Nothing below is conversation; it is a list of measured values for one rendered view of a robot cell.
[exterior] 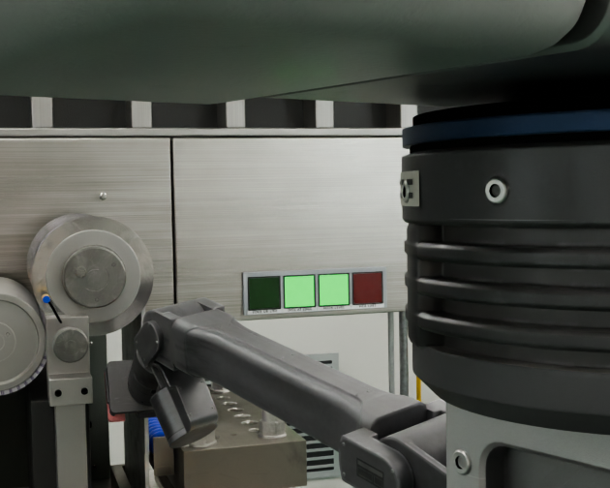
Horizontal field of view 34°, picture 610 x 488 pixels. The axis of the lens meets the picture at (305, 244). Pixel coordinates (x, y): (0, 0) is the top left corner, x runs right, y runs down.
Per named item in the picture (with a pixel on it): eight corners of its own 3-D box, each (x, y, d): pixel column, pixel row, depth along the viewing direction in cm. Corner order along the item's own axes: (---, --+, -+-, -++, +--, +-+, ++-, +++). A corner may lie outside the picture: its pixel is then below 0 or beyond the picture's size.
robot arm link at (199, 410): (217, 298, 110) (148, 316, 105) (261, 390, 106) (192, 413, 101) (180, 347, 119) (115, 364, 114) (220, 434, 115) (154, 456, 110)
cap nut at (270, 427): (261, 440, 129) (261, 405, 129) (255, 433, 132) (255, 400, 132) (289, 437, 130) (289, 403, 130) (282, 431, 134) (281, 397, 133)
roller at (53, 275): (46, 325, 121) (44, 230, 121) (40, 304, 146) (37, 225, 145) (141, 320, 125) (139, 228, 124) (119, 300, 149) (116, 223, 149)
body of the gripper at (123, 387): (194, 411, 122) (203, 390, 115) (109, 417, 119) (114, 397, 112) (188, 361, 125) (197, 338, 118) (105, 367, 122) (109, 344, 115)
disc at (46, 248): (33, 339, 121) (29, 218, 120) (33, 339, 122) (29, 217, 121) (155, 332, 126) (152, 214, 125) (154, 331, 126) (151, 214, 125)
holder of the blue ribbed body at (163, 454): (154, 476, 128) (153, 438, 127) (132, 436, 149) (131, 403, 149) (178, 473, 128) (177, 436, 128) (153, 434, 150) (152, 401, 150)
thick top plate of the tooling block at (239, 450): (184, 499, 124) (183, 450, 124) (141, 428, 162) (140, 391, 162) (307, 485, 129) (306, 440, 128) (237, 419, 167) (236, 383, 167)
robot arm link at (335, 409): (499, 413, 79) (398, 455, 73) (496, 478, 81) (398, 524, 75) (207, 288, 112) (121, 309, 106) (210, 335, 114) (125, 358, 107)
